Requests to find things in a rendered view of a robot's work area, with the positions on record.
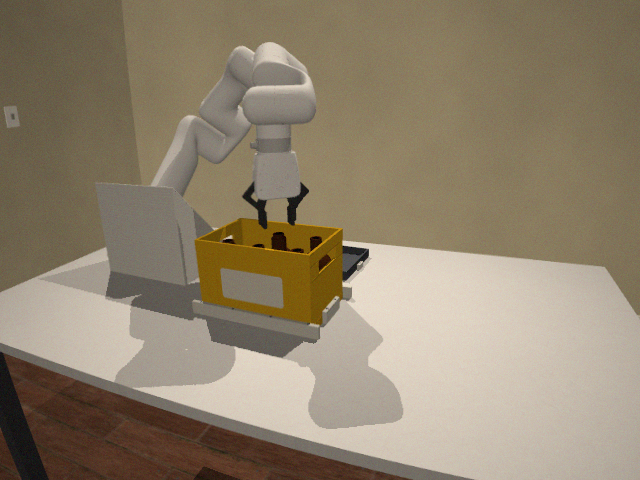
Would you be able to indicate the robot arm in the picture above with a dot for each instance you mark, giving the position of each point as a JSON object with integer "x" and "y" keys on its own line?
{"x": 293, "y": 104}

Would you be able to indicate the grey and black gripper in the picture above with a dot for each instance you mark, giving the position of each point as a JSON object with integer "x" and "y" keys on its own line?
{"x": 277, "y": 178}

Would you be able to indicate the yellow crate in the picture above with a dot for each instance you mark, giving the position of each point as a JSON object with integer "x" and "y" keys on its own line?
{"x": 272, "y": 282}

